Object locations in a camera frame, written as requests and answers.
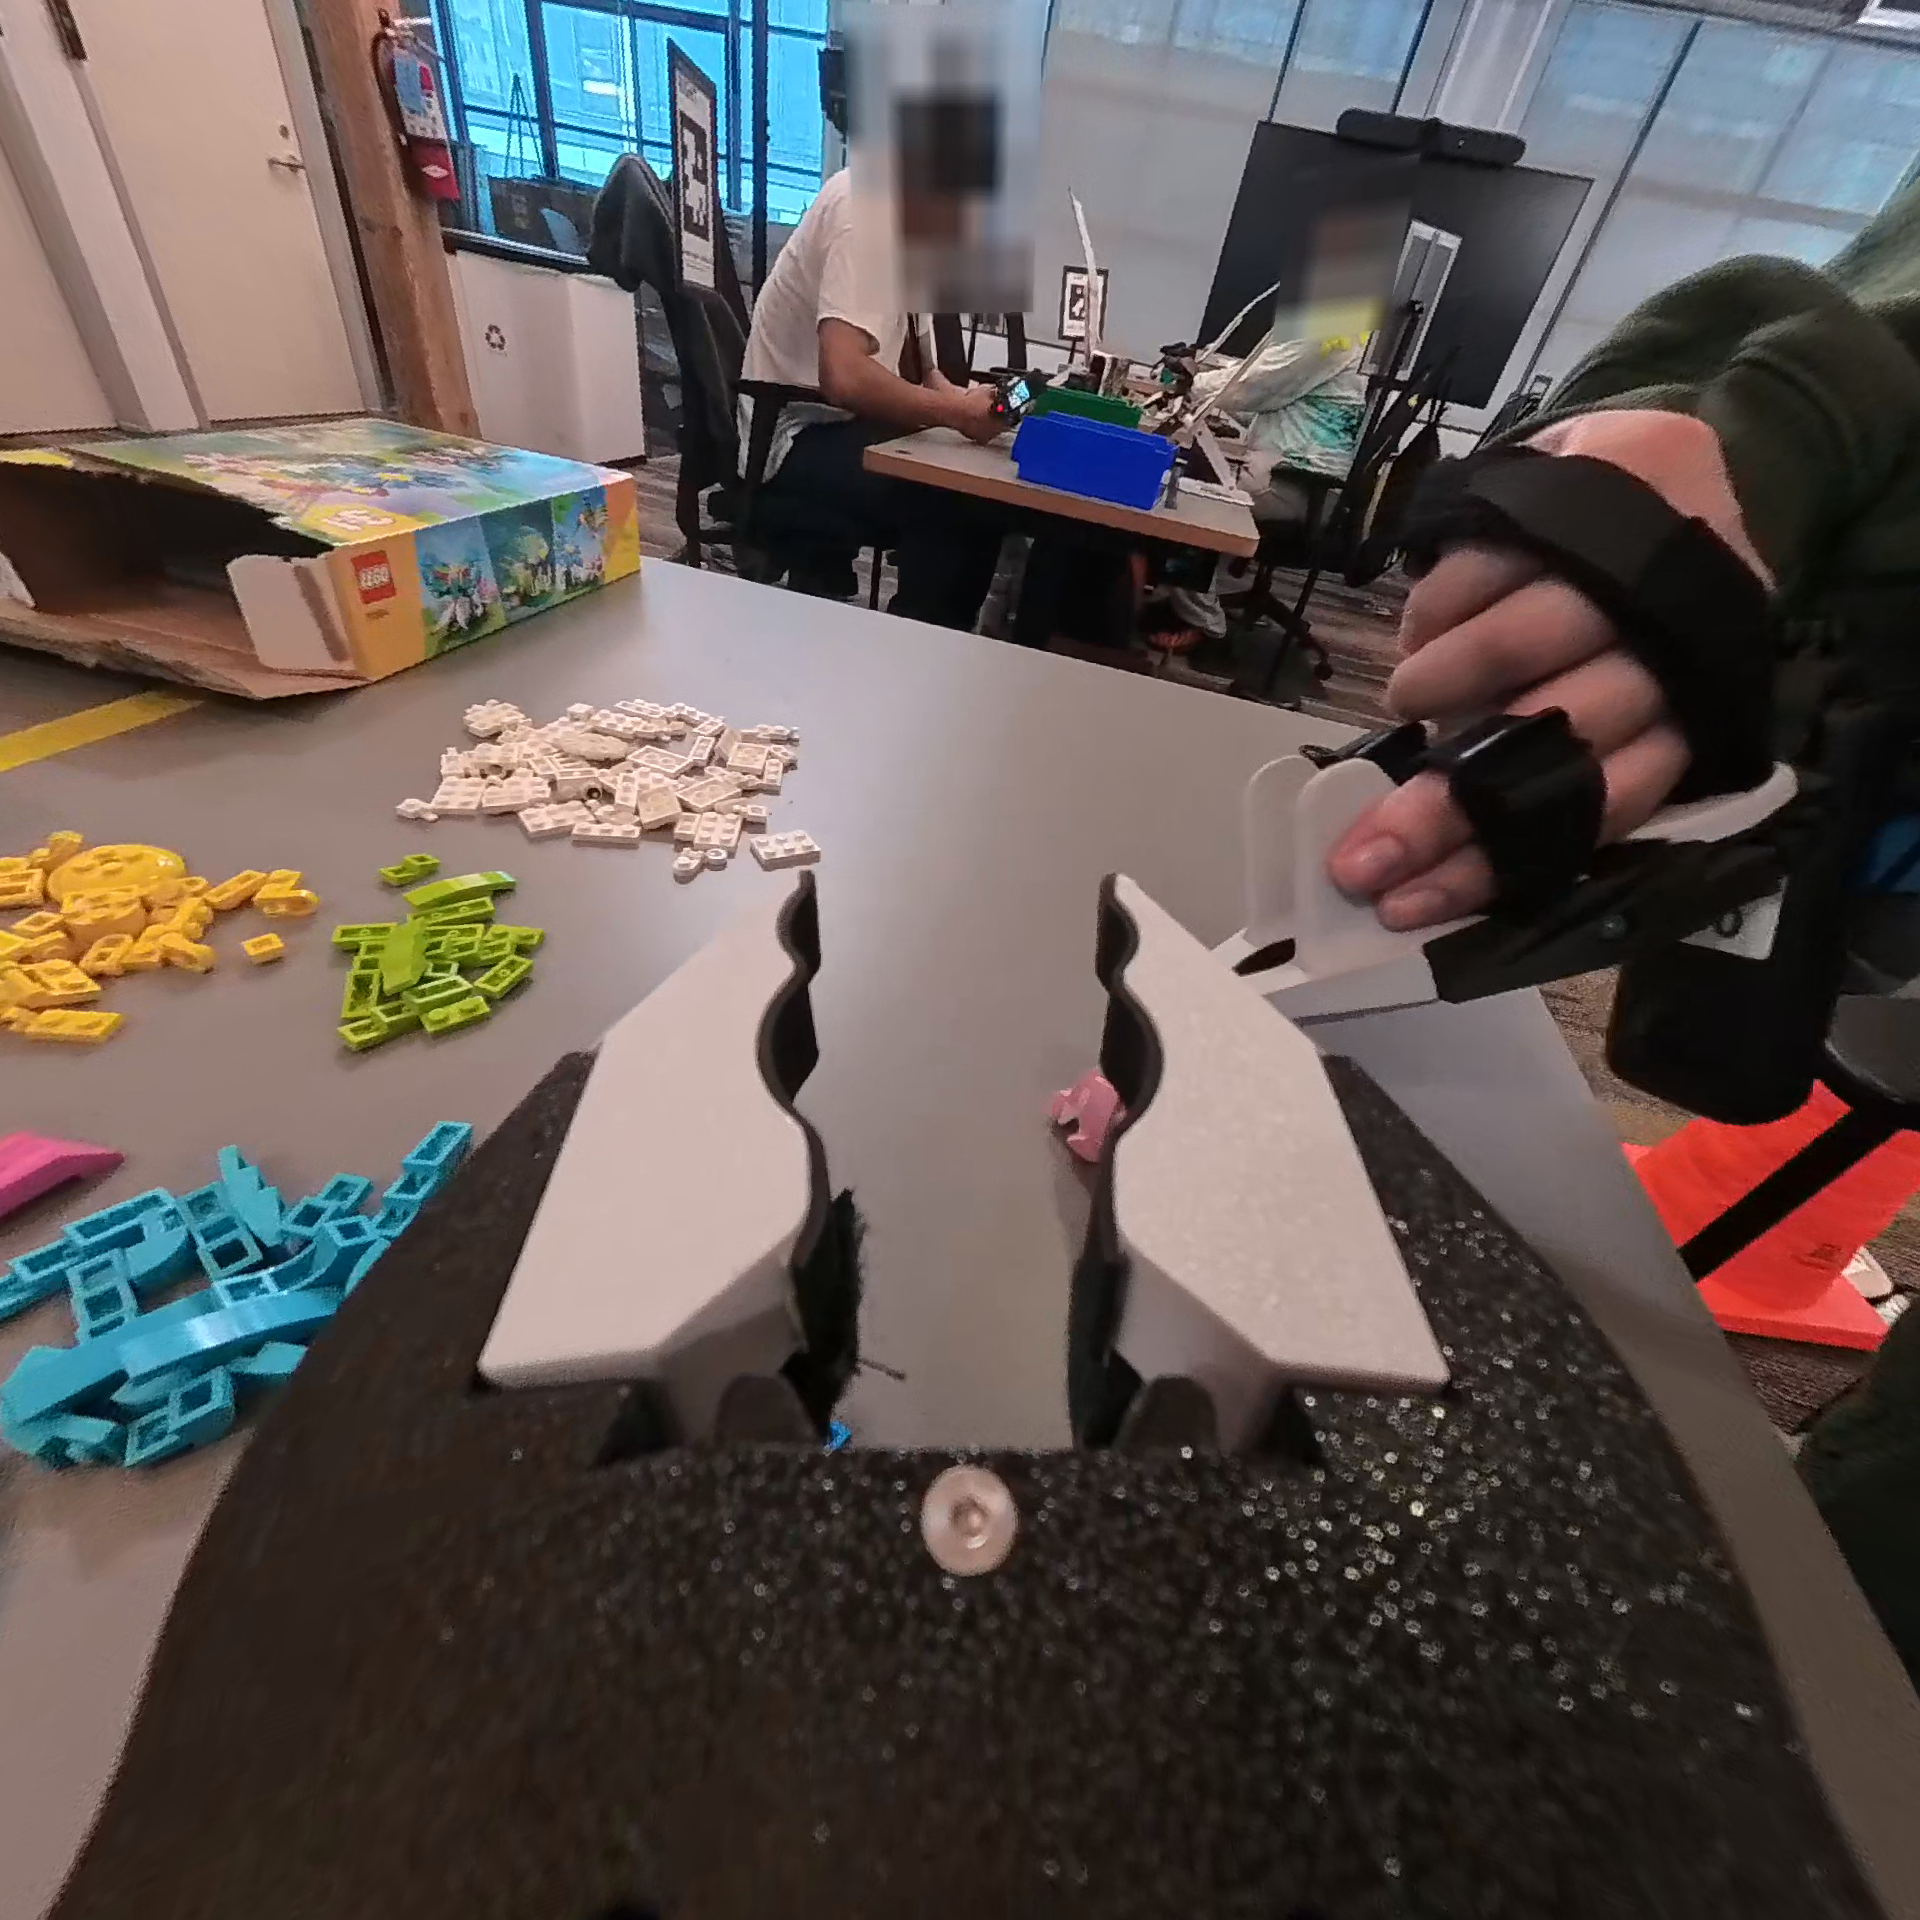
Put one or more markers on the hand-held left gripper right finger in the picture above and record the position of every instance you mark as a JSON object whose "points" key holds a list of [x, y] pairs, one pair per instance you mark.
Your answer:
{"points": [[1275, 1215]]}

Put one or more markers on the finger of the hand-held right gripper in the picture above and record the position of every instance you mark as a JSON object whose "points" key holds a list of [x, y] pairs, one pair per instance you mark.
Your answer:
{"points": [[1233, 944], [1371, 995]]}

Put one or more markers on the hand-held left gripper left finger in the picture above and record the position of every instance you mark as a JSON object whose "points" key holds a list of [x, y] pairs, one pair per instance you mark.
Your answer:
{"points": [[662, 1200]]}

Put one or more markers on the light pink lego piece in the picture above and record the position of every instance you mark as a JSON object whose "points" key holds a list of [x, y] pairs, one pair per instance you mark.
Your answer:
{"points": [[1088, 1118]]}

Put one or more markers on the person's right forearm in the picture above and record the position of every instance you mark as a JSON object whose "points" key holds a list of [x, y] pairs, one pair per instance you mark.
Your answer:
{"points": [[1800, 388]]}

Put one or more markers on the pile of lime lego pieces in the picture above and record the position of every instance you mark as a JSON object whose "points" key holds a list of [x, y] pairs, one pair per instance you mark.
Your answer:
{"points": [[435, 961]]}

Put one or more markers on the pile of white lego pieces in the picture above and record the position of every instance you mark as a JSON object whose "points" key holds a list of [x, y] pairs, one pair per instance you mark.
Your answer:
{"points": [[615, 779]]}

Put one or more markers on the pile of cyan lego pieces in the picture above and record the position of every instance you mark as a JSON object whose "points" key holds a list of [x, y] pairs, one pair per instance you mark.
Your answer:
{"points": [[195, 1320]]}

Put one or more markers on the pile of magenta lego pieces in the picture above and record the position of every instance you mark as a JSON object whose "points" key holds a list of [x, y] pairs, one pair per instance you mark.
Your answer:
{"points": [[54, 1170]]}

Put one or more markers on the pile of yellow lego pieces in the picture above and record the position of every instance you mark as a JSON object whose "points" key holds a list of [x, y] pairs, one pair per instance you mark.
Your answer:
{"points": [[106, 931]]}

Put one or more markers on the cardboard lego box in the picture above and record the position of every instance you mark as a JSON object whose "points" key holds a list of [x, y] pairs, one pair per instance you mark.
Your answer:
{"points": [[375, 524]]}

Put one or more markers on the person's right hand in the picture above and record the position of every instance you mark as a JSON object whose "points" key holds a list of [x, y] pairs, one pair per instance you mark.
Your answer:
{"points": [[1530, 662]]}

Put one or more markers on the orange traffic cone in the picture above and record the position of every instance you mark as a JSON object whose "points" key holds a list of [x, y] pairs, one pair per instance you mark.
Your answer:
{"points": [[1786, 1260]]}

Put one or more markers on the grey work table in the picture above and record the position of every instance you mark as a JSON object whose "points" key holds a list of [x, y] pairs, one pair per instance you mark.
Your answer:
{"points": [[1079, 518]]}

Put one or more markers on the blue storage bin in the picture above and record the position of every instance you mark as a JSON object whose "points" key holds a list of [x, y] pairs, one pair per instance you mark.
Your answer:
{"points": [[1088, 462]]}

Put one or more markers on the green storage bin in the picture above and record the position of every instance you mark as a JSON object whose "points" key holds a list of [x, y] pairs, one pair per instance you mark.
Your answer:
{"points": [[1096, 403]]}

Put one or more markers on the small marker sign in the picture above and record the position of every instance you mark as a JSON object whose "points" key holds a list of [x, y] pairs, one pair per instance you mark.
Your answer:
{"points": [[1084, 299]]}

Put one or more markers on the yellow tape strip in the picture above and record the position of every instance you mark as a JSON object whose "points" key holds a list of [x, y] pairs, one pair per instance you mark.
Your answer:
{"points": [[90, 727]]}

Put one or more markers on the black screen on stand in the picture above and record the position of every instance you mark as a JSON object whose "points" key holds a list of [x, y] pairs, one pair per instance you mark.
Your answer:
{"points": [[1515, 240]]}

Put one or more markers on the white recycling bin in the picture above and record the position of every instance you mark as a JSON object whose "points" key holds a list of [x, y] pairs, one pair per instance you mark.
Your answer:
{"points": [[547, 359]]}

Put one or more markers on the office chair with jacket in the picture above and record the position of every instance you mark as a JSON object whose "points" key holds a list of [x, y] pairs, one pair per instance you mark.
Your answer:
{"points": [[662, 299]]}

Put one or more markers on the large marker sign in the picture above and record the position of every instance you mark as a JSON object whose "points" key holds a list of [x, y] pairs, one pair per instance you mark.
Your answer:
{"points": [[692, 164]]}

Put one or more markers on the white door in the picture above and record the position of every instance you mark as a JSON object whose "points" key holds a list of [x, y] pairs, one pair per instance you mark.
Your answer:
{"points": [[225, 225]]}

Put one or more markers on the red fire extinguisher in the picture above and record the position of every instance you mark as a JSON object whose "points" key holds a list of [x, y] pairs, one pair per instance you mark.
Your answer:
{"points": [[424, 105]]}

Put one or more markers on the wooden post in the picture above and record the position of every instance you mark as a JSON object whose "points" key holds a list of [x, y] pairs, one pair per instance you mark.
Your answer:
{"points": [[394, 270]]}

